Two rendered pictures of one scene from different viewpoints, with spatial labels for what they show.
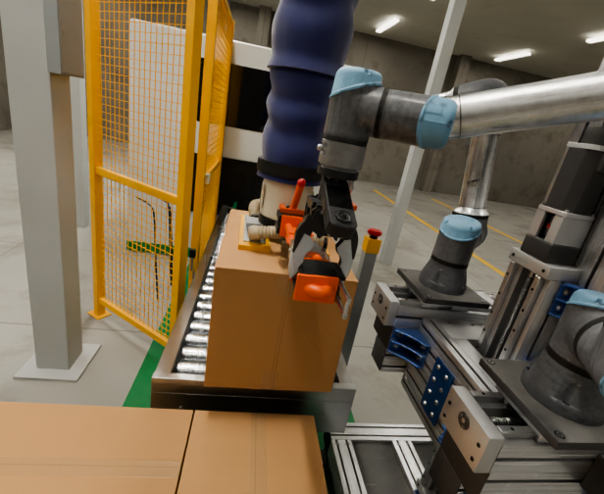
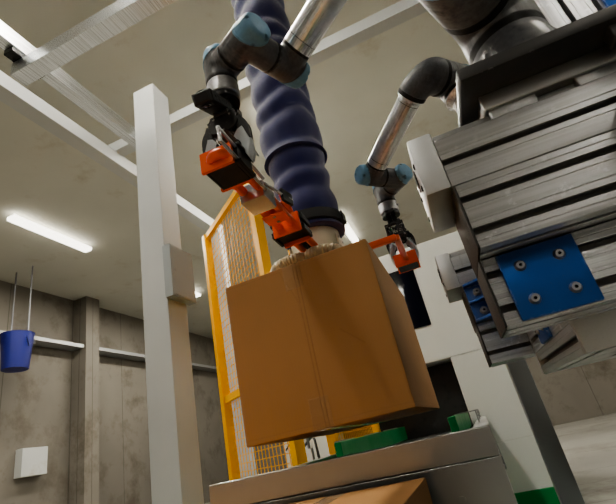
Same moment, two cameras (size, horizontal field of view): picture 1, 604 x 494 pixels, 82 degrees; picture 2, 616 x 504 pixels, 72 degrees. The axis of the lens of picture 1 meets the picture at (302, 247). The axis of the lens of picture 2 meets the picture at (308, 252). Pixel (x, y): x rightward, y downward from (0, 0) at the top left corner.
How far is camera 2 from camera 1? 0.95 m
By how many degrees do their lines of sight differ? 51
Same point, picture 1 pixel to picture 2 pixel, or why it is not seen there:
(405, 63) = not seen: hidden behind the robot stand
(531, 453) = (493, 131)
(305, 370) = (360, 378)
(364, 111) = (212, 56)
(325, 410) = (460, 486)
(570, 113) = not seen: outside the picture
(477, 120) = (299, 24)
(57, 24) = (170, 264)
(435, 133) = (242, 26)
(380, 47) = not seen: hidden behind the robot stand
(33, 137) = (158, 353)
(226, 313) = (246, 332)
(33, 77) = (158, 307)
